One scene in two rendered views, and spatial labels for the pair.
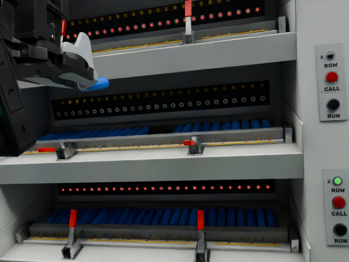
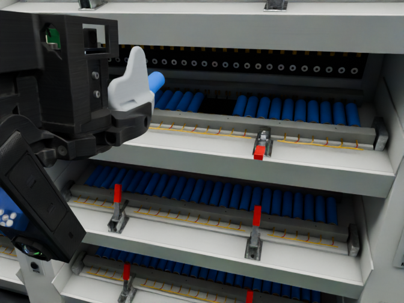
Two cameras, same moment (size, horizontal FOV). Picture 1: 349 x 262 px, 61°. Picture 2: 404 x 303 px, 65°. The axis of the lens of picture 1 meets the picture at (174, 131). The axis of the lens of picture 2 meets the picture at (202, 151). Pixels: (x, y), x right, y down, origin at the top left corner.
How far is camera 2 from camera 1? 18 cm
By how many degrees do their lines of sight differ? 24
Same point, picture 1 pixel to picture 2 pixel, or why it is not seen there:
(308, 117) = not seen: outside the picture
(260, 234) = (318, 232)
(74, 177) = (117, 157)
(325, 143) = not seen: outside the picture
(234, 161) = (308, 171)
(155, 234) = (204, 214)
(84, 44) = (137, 66)
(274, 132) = (364, 136)
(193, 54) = (281, 29)
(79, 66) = (137, 133)
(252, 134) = (335, 134)
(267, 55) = (385, 44)
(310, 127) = not seen: outside the picture
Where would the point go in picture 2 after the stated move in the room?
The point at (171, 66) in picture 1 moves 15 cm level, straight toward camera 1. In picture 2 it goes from (246, 39) to (260, 53)
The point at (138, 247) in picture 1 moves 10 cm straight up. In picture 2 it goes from (186, 226) to (186, 181)
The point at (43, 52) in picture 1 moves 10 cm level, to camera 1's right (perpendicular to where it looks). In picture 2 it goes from (89, 145) to (258, 149)
